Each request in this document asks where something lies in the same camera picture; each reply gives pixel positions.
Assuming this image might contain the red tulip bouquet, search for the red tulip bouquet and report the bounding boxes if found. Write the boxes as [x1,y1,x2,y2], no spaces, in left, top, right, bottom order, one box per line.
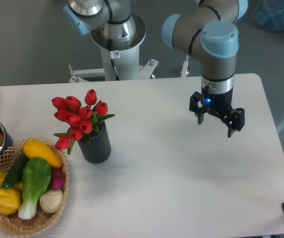
[52,89,115,155]

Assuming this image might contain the green cucumber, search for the green cucumber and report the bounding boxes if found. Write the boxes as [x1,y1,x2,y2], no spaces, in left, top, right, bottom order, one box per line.
[2,152,29,189]

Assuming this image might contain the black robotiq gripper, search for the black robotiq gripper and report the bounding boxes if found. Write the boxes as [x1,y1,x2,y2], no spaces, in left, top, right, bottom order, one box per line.
[189,86,245,138]

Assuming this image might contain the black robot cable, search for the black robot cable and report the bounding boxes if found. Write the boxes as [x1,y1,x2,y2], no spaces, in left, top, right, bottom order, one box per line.
[108,38,120,81]

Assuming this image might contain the purple radish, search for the purple radish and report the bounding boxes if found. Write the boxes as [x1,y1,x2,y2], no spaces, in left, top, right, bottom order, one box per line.
[50,169,66,190]

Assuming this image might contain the yellow squash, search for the yellow squash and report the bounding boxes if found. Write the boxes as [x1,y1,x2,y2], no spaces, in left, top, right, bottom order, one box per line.
[23,140,62,169]

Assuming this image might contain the dark grey ribbed vase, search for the dark grey ribbed vase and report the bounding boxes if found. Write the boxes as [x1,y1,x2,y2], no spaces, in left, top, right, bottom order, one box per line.
[78,122,111,164]

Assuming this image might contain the green bok choy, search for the green bok choy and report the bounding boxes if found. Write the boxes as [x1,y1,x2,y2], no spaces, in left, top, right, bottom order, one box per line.
[18,157,52,220]

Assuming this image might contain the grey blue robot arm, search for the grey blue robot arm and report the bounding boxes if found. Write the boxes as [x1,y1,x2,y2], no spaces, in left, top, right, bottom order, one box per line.
[63,0,248,135]

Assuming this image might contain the yellow bell pepper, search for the yellow bell pepper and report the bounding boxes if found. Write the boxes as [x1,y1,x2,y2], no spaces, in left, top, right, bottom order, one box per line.
[0,188,21,215]

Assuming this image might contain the blue plastic bag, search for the blue plastic bag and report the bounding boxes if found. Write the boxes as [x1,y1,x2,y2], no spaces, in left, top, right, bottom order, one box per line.
[253,0,284,32]

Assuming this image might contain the white garlic bulb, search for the white garlic bulb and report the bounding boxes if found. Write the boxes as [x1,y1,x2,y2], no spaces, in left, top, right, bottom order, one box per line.
[40,189,63,213]

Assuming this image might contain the woven wicker basket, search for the woven wicker basket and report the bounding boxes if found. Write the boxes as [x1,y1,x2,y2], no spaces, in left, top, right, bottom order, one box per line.
[0,137,69,238]

